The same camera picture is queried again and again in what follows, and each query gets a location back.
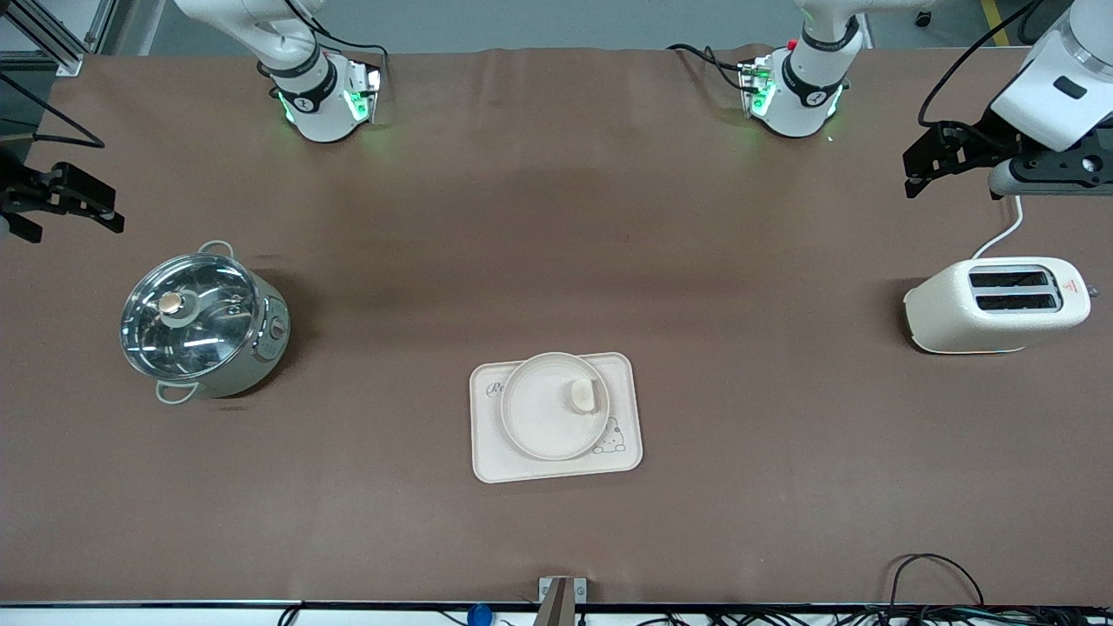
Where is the cream two-slot toaster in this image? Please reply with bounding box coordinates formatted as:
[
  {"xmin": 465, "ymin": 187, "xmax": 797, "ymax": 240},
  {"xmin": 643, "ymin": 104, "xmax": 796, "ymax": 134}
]
[{"xmin": 903, "ymin": 257, "xmax": 1099, "ymax": 356}]

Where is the black arm base cable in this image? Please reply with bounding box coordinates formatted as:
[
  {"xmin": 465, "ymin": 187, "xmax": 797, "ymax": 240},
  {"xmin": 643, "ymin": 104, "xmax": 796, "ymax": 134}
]
[
  {"xmin": 667, "ymin": 43, "xmax": 753, "ymax": 90},
  {"xmin": 309, "ymin": 0, "xmax": 390, "ymax": 92}
]

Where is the cream rabbit print tray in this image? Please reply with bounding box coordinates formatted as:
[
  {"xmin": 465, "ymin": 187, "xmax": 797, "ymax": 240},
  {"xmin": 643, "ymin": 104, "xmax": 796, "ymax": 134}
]
[{"xmin": 470, "ymin": 351, "xmax": 644, "ymax": 484}]

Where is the white toaster power cable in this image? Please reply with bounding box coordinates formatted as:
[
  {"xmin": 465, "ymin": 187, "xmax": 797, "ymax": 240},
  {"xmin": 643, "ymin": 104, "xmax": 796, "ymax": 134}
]
[{"xmin": 970, "ymin": 195, "xmax": 1025, "ymax": 262}]

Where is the aluminium frame profile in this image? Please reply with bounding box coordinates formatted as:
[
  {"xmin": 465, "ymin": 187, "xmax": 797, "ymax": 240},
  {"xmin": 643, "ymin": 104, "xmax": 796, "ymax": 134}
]
[{"xmin": 0, "ymin": 0, "xmax": 116, "ymax": 77}]

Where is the black left arm base cable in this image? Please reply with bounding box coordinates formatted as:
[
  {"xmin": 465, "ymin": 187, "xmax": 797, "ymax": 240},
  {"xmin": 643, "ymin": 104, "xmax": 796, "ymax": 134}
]
[{"xmin": 667, "ymin": 43, "xmax": 753, "ymax": 90}]

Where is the steel electric pot with handles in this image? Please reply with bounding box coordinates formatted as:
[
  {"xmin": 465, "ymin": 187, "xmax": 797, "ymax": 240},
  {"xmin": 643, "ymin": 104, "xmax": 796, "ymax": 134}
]
[{"xmin": 120, "ymin": 240, "xmax": 291, "ymax": 406}]

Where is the round cream plate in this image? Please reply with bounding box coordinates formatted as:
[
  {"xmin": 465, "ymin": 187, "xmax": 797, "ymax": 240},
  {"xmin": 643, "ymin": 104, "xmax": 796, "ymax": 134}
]
[{"xmin": 501, "ymin": 351, "xmax": 610, "ymax": 462}]

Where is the glass pot lid with knob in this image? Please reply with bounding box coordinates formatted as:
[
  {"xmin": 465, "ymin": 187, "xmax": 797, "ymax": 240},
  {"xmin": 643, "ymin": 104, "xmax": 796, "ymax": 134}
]
[{"xmin": 120, "ymin": 253, "xmax": 262, "ymax": 382}]

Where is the metal bracket with brown post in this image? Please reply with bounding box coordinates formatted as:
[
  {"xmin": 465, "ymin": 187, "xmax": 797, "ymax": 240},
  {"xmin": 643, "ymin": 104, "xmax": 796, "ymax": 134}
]
[{"xmin": 532, "ymin": 576, "xmax": 587, "ymax": 626}]

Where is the black looped cable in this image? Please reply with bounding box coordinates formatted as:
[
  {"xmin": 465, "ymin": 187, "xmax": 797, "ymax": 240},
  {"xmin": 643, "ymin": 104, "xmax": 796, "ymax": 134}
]
[{"xmin": 886, "ymin": 553, "xmax": 986, "ymax": 611}]

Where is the brown table cover mat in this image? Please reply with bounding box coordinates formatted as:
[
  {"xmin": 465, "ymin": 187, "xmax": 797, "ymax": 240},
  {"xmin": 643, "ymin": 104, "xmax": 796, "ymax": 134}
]
[{"xmin": 0, "ymin": 43, "xmax": 1113, "ymax": 606}]

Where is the black right arm base cable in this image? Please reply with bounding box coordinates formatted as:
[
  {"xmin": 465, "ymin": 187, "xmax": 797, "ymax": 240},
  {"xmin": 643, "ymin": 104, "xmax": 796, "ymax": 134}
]
[{"xmin": 309, "ymin": 0, "xmax": 390, "ymax": 92}]

